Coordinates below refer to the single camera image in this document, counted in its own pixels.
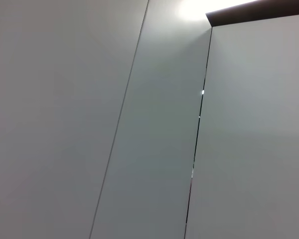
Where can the dark brown overhead trim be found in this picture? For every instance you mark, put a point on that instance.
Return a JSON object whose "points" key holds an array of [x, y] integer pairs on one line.
{"points": [[251, 13]]}

